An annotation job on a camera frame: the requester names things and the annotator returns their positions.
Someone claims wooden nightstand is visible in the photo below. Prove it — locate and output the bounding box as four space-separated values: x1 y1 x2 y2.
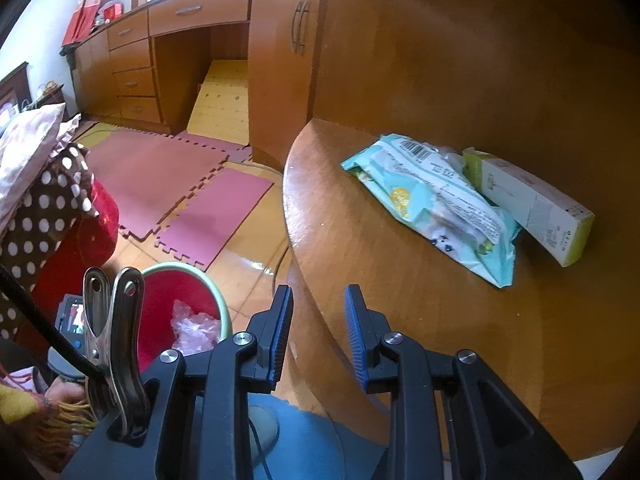
30 82 67 111

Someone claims yellow green foam mat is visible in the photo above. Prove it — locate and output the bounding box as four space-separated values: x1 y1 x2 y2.
72 121 123 153

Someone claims teal wet wipes pack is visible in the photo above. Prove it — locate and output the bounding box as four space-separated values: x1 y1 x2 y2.
341 133 523 289

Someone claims person's left hand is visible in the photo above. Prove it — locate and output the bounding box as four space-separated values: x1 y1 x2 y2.
46 382 90 408

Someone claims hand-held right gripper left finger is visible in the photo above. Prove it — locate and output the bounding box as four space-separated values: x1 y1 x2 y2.
141 284 295 480

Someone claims dark wooden headboard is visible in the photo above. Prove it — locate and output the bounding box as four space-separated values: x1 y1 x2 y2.
0 61 31 128

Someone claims clear plastic bag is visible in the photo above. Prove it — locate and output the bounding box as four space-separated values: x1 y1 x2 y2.
170 299 223 357

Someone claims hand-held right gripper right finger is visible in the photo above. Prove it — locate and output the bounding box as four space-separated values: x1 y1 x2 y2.
344 284 585 480

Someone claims green and white carton box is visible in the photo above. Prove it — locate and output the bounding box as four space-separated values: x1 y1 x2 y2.
462 147 596 268

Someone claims yellow fringed knit shawl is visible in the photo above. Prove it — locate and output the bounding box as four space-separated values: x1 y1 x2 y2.
0 382 98 466

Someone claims yellow patterned foam mat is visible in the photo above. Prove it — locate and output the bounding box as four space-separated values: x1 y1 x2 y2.
187 59 251 146

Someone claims mauve foam mat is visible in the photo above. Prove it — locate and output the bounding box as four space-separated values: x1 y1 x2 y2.
155 166 275 271

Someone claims thin black cable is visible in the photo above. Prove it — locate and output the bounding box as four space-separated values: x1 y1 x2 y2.
250 410 273 480

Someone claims red bucket with green rim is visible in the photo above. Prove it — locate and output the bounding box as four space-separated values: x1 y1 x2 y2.
122 261 235 373

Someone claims red patterned blanket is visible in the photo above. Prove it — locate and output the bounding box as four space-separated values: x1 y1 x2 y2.
27 180 121 311

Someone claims brown polka dot blanket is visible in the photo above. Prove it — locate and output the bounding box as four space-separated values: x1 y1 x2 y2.
0 142 99 343

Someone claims red box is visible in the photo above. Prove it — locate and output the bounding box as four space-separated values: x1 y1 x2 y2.
97 2 125 25

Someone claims red hanging cloth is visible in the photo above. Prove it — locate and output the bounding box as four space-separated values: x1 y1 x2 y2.
61 0 103 57

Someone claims metal spring clamp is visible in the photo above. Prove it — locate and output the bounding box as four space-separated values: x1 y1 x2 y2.
81 266 152 445

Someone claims wooden drawer cabinet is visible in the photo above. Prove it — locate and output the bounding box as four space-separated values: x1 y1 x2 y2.
72 0 253 136

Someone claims light blue slipper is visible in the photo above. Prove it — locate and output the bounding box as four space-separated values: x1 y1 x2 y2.
247 404 282 453

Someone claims large dusty pink foam mat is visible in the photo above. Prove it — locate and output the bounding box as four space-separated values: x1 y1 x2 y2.
82 127 251 246

